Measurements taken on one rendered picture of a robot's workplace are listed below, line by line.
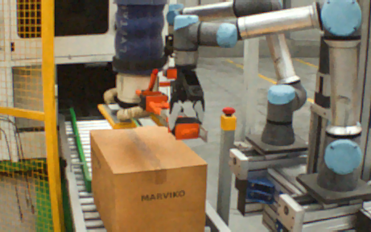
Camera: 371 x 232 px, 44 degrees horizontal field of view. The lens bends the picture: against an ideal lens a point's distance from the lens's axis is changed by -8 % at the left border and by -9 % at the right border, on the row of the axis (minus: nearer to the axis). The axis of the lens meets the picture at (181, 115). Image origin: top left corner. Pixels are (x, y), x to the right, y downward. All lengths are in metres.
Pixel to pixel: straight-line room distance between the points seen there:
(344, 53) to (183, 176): 0.94
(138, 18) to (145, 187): 0.68
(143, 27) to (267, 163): 0.75
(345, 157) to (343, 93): 0.19
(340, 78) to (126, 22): 0.96
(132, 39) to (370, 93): 0.97
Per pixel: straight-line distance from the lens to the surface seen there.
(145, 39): 2.01
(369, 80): 1.84
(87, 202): 2.68
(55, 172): 2.69
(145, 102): 1.87
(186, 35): 1.50
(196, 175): 2.07
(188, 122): 1.56
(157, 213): 2.08
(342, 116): 1.46
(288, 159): 2.10
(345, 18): 1.39
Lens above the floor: 1.69
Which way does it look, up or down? 15 degrees down
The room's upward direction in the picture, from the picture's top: 1 degrees clockwise
